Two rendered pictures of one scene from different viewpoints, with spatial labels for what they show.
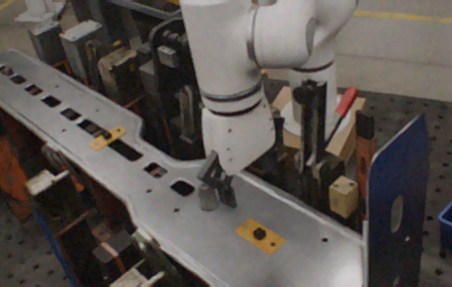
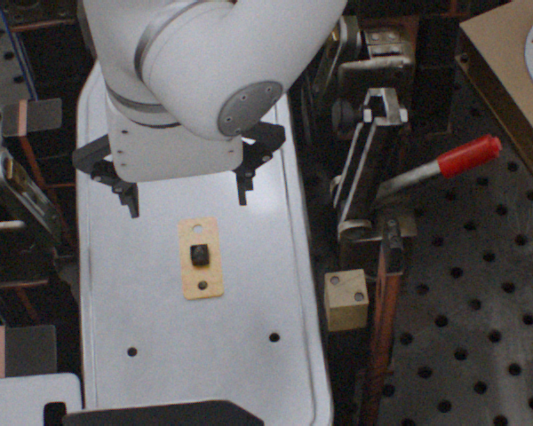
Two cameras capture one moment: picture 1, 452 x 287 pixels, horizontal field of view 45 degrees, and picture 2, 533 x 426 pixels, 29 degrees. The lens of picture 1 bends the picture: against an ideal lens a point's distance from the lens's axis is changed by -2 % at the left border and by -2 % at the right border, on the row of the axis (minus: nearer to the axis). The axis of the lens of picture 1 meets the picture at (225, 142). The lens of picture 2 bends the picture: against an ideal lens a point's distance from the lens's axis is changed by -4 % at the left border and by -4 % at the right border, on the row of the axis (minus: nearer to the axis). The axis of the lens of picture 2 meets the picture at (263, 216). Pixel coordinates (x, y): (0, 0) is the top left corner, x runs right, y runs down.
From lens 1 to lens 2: 0.49 m
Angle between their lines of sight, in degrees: 32
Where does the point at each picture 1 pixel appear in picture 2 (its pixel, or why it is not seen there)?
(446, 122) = not seen: outside the picture
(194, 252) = (102, 212)
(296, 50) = (191, 123)
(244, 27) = (140, 30)
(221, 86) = (108, 76)
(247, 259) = (151, 280)
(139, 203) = not seen: hidden behind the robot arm
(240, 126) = (147, 133)
